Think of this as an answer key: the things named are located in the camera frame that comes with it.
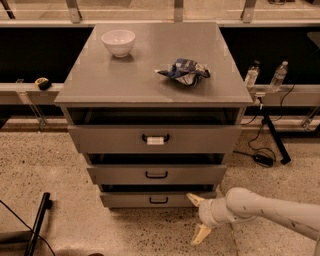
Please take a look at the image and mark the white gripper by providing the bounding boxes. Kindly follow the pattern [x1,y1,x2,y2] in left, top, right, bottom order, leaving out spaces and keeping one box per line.
[186,193,234,245]

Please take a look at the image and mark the grey bottom drawer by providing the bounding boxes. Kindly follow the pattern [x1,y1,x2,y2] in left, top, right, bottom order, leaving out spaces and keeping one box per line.
[99,191,218,209]

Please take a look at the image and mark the grey drawer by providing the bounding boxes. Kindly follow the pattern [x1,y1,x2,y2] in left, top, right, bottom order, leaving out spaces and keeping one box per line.
[87,164,227,185]
[68,125,241,154]
[99,191,218,209]

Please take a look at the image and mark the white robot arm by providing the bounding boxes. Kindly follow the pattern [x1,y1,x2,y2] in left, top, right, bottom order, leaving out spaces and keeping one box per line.
[187,187,320,256]

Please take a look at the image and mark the grey middle drawer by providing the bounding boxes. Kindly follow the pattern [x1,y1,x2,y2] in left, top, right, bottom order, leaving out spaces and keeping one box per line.
[87,164,227,185]

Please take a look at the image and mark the grey drawer cabinet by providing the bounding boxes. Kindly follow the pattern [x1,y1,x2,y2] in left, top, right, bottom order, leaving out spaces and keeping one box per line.
[55,22,251,197]

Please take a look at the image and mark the grey top drawer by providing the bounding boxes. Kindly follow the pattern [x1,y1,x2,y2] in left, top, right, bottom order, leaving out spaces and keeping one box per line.
[68,125,241,154]

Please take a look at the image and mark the crumpled blue chip bag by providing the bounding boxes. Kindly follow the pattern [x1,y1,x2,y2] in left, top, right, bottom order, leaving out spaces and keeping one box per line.
[156,58,211,87]

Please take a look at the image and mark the clear plastic bottle right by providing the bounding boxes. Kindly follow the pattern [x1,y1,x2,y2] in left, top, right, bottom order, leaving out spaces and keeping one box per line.
[270,61,288,92]

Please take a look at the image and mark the clear plastic bottle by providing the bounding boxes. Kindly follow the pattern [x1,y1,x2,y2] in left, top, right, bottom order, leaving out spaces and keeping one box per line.
[244,60,260,90]
[270,61,288,92]

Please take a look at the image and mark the black stand bar left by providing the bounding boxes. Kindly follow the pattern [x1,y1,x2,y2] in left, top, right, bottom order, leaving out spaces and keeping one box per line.
[24,192,52,256]

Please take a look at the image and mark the clear plastic bottle left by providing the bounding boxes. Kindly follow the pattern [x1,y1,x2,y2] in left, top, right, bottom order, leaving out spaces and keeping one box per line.
[244,60,260,90]

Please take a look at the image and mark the white bowl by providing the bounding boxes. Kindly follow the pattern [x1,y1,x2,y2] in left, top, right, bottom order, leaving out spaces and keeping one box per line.
[101,30,136,57]

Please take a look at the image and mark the yellow black tape measure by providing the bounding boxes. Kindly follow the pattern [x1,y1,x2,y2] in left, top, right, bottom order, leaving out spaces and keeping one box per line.
[35,77,52,91]

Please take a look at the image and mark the black power adapter with cable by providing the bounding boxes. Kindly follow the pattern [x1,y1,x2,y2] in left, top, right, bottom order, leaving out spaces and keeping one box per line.
[232,84,296,168]

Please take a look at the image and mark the black cable on floor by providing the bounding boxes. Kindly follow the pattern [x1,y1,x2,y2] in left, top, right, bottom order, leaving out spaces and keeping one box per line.
[0,199,57,256]

